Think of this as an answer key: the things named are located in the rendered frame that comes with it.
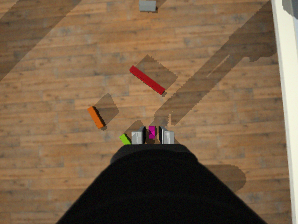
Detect red rod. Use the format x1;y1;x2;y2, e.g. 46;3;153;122
130;66;165;94

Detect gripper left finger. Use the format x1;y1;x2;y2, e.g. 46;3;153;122
132;126;146;144

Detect small magenta block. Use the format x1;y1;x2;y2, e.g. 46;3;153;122
149;126;155;138

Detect grey rod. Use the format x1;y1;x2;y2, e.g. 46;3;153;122
139;0;156;11

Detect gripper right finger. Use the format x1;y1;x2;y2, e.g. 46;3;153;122
159;126;174;144

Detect orange rod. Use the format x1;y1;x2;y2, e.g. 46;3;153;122
87;106;106;129

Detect lime green rod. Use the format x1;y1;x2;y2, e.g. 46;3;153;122
119;133;132;145

